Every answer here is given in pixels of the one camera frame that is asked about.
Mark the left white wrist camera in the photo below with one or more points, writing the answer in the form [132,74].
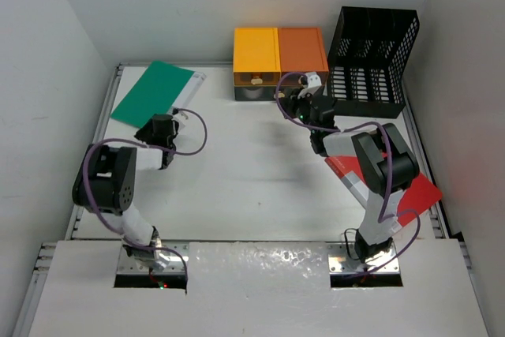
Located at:
[180,115]

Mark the green clip file folder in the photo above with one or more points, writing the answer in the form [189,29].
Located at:
[161,88]

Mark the black mesh file rack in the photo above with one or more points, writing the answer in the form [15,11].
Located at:
[367,59]

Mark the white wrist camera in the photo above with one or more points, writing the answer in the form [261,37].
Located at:
[311,83]
[180,115]

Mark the transparent grey drawer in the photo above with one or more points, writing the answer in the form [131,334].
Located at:
[254,94]

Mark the white foam front board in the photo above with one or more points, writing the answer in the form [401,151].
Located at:
[258,289]

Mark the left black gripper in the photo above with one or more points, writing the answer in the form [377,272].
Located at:
[144,133]

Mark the red clip file folder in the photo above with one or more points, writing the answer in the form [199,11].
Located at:
[420,196]

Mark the metal base plate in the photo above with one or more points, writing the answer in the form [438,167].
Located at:
[341,260]
[133,261]

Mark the orange drawer box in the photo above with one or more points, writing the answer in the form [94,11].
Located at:
[302,50]

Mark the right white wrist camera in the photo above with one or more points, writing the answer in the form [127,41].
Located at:
[311,83]

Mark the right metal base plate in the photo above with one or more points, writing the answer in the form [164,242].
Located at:
[341,260]

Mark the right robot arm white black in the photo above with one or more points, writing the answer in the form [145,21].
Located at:
[387,164]

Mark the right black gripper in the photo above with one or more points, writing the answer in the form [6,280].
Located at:
[291,102]

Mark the yellow drawer box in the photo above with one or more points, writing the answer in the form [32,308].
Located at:
[256,58]

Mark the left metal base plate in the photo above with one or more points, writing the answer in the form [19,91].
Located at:
[133,261]

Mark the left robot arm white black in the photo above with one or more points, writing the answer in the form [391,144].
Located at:
[110,172]

